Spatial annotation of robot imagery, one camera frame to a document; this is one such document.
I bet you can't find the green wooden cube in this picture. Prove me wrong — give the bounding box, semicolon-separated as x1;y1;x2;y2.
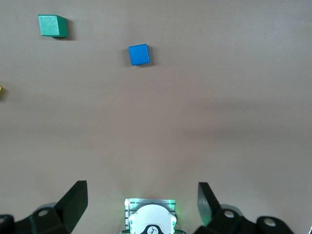
38;14;68;39

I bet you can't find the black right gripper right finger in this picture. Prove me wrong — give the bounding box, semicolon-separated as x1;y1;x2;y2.
194;182;294;234

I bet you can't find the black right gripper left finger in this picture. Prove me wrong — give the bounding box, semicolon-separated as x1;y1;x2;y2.
0;180;88;234

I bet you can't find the blue wooden cube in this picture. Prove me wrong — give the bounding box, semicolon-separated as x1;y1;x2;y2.
128;43;151;66

